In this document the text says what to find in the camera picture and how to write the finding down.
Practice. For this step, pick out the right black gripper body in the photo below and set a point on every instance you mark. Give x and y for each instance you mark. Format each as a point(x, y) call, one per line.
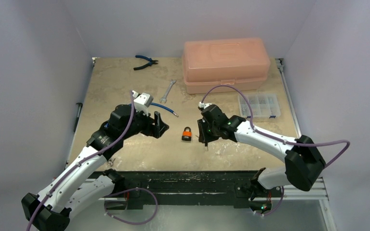
point(205, 130)

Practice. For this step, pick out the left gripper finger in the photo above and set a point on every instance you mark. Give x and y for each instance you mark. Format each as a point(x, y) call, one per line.
point(158, 121)
point(155, 131)

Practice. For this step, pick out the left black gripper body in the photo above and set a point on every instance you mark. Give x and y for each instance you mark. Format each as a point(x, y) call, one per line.
point(141, 123)

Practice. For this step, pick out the orange black padlock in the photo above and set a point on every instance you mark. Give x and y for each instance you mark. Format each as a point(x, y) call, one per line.
point(187, 134)

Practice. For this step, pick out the blue cable lock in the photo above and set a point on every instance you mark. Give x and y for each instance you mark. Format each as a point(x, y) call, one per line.
point(165, 108)

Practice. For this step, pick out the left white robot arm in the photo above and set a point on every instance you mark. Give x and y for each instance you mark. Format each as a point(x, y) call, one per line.
point(53, 207)

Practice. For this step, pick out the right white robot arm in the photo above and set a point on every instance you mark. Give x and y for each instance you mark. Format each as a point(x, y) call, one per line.
point(303, 163)

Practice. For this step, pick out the silver open end wrench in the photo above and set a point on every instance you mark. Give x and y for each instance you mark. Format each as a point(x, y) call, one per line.
point(163, 99)

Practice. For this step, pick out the clear plastic screw organizer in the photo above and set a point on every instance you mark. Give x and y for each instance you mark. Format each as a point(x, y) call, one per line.
point(263, 105)

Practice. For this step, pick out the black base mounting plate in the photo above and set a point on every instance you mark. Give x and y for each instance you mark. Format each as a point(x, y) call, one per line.
point(216, 188)

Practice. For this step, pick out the pink translucent plastic toolbox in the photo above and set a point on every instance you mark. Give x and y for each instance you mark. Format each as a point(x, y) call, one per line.
point(211, 64)

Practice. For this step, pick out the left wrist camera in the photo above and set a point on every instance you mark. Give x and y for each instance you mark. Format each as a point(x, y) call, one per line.
point(142, 101)

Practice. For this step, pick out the black handle tool at edge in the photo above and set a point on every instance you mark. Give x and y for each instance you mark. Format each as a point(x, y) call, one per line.
point(77, 116)

